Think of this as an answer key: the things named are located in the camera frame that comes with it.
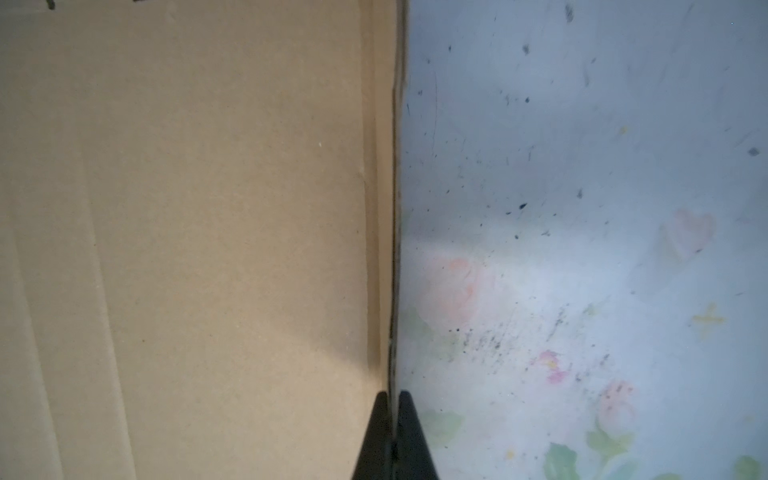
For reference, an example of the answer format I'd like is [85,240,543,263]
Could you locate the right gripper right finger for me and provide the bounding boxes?
[394,390,439,480]

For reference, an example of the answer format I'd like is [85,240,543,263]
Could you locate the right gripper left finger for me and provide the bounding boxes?
[351,391,392,480]

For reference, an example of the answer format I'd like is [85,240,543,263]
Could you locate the brown cardboard box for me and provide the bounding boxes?
[1,1,398,479]

